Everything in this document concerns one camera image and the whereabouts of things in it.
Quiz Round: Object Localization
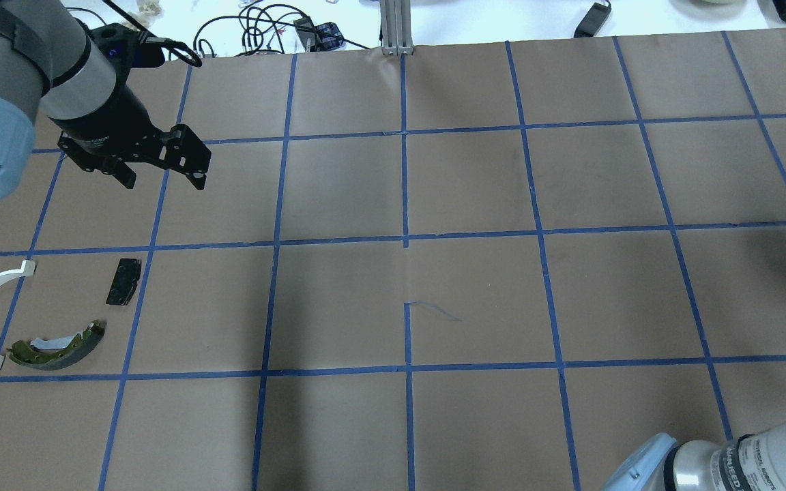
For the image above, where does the black brake pad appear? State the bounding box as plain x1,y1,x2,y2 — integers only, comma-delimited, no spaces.
106,258,143,306

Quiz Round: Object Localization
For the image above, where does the black power adapter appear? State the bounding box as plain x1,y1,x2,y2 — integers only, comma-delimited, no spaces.
573,1,612,38

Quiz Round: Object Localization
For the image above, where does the black cable bundle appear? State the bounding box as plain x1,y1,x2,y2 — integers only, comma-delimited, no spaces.
193,3,370,55

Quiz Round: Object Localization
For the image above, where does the aluminium frame post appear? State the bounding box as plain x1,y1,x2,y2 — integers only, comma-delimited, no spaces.
378,0,414,56

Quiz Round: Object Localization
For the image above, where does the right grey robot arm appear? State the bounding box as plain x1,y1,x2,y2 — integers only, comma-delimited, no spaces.
602,422,786,490

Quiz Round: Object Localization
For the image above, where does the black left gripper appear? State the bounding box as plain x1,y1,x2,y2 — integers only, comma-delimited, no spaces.
52,85,212,190

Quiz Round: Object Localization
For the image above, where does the green brake shoe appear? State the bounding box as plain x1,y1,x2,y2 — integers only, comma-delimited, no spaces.
7,319,106,371

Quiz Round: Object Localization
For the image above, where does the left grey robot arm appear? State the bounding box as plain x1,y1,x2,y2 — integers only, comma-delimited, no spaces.
0,1,212,199

